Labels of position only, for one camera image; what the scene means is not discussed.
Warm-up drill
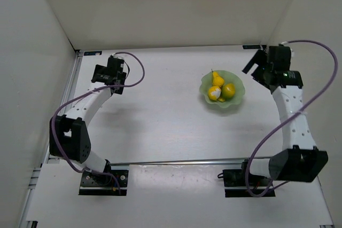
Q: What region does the yellow green fake lemon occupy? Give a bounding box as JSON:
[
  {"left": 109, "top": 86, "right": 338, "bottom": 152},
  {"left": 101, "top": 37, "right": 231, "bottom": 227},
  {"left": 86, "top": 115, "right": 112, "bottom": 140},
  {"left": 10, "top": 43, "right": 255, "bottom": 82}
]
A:
[{"left": 221, "top": 83, "right": 236, "bottom": 99}]

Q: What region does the yellow fake pear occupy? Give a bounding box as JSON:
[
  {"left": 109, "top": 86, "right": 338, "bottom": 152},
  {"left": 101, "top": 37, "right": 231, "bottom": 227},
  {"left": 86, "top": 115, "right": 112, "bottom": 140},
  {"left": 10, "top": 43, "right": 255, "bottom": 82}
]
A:
[{"left": 212, "top": 70, "right": 225, "bottom": 88}]

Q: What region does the peeled yellow white fake fruit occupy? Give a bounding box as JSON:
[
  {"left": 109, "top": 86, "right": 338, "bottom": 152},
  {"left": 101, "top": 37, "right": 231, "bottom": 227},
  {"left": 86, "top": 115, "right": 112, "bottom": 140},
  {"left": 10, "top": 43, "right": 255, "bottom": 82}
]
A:
[{"left": 208, "top": 86, "right": 221, "bottom": 101}]

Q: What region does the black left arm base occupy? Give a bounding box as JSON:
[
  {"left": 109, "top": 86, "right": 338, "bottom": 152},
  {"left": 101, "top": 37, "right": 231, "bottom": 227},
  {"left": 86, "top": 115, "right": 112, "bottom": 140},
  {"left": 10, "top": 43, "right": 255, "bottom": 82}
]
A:
[{"left": 79, "top": 167, "right": 129, "bottom": 196}]

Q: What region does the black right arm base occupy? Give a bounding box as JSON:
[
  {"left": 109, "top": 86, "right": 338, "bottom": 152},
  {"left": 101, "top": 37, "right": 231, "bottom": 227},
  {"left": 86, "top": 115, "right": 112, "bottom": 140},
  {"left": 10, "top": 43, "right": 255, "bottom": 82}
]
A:
[{"left": 217, "top": 169, "right": 270, "bottom": 198}]

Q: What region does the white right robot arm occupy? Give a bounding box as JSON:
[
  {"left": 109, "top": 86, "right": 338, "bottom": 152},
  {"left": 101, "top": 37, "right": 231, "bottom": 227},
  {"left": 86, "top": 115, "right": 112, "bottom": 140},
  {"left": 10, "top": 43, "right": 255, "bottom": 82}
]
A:
[{"left": 243, "top": 45, "right": 328, "bottom": 183}]

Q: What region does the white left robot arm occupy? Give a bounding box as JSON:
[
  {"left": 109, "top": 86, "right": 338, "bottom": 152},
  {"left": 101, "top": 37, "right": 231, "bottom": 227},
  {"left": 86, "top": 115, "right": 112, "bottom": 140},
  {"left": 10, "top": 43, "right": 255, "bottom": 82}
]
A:
[{"left": 49, "top": 55, "right": 127, "bottom": 172}]

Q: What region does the green glass fruit bowl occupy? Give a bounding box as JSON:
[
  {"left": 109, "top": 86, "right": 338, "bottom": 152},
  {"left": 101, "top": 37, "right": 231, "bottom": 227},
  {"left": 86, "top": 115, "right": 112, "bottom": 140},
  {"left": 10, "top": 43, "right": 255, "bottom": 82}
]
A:
[{"left": 199, "top": 70, "right": 245, "bottom": 108}]

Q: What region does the blue right corner label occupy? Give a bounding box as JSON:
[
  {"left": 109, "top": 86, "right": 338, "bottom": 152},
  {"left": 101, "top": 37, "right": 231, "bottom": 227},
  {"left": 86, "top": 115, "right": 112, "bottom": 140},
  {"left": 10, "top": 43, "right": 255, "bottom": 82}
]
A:
[{"left": 242, "top": 45, "right": 262, "bottom": 50}]

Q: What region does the blue corner label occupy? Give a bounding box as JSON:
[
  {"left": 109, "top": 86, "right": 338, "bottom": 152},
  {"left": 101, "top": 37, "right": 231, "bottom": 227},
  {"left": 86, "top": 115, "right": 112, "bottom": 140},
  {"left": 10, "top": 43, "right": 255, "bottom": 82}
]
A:
[
  {"left": 83, "top": 51, "right": 102, "bottom": 56},
  {"left": 242, "top": 45, "right": 262, "bottom": 50}
]

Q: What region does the blue left corner label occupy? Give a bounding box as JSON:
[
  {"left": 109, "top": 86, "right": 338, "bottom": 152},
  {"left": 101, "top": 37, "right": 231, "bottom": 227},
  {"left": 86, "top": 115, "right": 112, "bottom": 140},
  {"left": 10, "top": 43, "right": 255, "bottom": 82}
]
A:
[{"left": 83, "top": 51, "right": 102, "bottom": 56}]

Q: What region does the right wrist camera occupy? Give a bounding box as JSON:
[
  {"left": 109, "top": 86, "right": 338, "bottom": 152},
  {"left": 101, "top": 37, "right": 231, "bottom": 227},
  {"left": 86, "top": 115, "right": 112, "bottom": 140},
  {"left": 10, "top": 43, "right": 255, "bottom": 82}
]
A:
[{"left": 279, "top": 41, "right": 295, "bottom": 58}]

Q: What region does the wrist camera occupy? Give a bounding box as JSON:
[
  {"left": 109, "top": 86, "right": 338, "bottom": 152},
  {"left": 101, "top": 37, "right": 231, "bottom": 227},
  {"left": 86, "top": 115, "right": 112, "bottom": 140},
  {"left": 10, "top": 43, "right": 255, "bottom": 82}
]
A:
[
  {"left": 279, "top": 41, "right": 295, "bottom": 58},
  {"left": 111, "top": 54, "right": 125, "bottom": 69}
]

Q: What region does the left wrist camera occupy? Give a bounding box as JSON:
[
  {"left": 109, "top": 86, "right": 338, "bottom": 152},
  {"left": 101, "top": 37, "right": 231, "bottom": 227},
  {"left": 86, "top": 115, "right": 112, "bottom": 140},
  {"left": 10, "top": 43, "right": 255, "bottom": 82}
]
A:
[{"left": 111, "top": 54, "right": 125, "bottom": 69}]

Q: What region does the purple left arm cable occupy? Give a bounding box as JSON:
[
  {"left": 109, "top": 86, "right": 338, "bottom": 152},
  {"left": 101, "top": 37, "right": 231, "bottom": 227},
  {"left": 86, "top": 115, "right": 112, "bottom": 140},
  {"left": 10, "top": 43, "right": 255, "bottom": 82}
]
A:
[{"left": 50, "top": 51, "right": 146, "bottom": 195}]

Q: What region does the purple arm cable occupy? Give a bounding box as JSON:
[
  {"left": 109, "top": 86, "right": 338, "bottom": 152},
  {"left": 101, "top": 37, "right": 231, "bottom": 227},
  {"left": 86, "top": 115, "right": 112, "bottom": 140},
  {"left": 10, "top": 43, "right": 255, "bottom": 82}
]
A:
[
  {"left": 244, "top": 40, "right": 338, "bottom": 197},
  {"left": 50, "top": 51, "right": 146, "bottom": 195}
]

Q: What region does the aluminium front table rail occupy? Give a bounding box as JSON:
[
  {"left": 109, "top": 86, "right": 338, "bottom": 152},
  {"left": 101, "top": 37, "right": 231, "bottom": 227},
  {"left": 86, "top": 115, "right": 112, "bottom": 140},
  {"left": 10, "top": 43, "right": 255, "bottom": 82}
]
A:
[{"left": 108, "top": 155, "right": 305, "bottom": 166}]

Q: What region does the aluminium table rail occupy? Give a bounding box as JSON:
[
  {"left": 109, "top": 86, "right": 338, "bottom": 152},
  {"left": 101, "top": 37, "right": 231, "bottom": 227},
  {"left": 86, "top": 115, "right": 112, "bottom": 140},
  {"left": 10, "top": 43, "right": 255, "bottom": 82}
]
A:
[
  {"left": 18, "top": 50, "right": 83, "bottom": 228},
  {"left": 108, "top": 155, "right": 305, "bottom": 166},
  {"left": 261, "top": 45, "right": 335, "bottom": 228}
]

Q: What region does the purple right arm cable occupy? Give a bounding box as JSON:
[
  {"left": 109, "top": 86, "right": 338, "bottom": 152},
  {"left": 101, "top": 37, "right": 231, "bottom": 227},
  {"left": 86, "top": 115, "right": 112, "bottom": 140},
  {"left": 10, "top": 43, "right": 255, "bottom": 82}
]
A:
[{"left": 244, "top": 40, "right": 338, "bottom": 197}]

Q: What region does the aluminium left table rail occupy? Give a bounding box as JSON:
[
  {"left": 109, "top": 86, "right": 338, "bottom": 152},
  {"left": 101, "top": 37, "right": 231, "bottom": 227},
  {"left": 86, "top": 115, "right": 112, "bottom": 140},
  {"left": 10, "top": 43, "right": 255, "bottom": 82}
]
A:
[{"left": 18, "top": 50, "right": 83, "bottom": 228}]

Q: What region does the aluminium right table rail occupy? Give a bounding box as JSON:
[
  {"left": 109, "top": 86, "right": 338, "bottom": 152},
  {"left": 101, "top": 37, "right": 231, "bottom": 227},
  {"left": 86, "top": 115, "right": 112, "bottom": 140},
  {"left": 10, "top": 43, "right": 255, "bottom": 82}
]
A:
[{"left": 261, "top": 45, "right": 335, "bottom": 228}]

